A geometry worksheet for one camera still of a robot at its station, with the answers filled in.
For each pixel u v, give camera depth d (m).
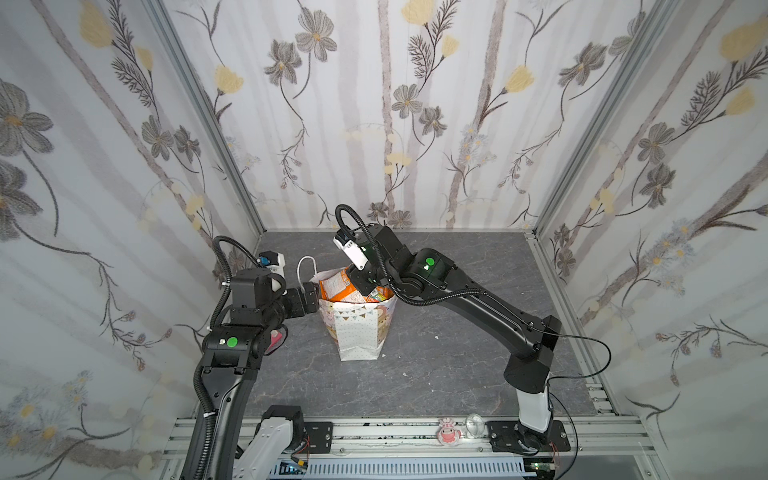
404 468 0.70
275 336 0.91
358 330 0.77
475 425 0.76
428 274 0.48
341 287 0.74
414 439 0.75
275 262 0.60
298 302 0.59
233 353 0.43
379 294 0.65
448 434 0.73
